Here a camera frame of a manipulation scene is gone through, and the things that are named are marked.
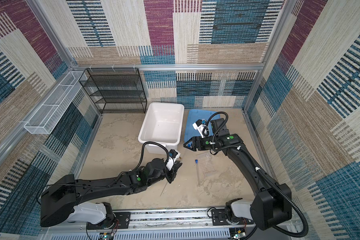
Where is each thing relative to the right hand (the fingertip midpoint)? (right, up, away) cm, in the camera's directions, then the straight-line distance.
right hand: (189, 147), depth 75 cm
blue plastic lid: (+6, +19, +43) cm, 47 cm away
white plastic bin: (-17, +12, +35) cm, 41 cm away
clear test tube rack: (+12, -13, +17) cm, 25 cm away
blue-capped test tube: (+6, -17, +13) cm, 22 cm away
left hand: (-4, -7, +1) cm, 8 cm away
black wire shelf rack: (-52, +37, +35) cm, 73 cm away
